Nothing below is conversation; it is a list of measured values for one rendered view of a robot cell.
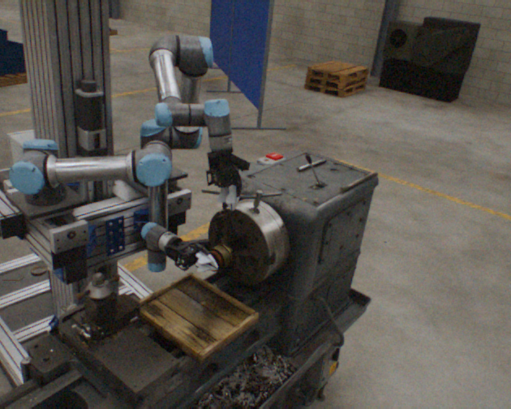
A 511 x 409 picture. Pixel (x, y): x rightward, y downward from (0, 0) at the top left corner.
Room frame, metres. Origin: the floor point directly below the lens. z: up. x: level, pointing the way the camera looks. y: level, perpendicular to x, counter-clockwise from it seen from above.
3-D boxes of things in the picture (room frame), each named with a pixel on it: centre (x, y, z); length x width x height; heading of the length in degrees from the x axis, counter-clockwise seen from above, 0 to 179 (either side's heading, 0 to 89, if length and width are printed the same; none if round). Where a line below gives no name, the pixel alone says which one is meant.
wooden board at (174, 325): (1.36, 0.17, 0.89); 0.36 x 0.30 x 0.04; 54
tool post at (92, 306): (1.13, 0.43, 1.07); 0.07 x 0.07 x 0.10; 54
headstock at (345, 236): (1.91, -0.20, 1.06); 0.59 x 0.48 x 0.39; 144
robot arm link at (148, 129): (1.98, 0.47, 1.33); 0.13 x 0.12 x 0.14; 110
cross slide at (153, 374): (1.09, 0.39, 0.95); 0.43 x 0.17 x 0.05; 54
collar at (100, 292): (1.13, 0.44, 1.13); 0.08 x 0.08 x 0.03
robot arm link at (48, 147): (1.60, 0.81, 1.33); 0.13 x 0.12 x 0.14; 10
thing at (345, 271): (1.90, -0.20, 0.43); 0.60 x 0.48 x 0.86; 144
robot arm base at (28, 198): (1.61, 0.81, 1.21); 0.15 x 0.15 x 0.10
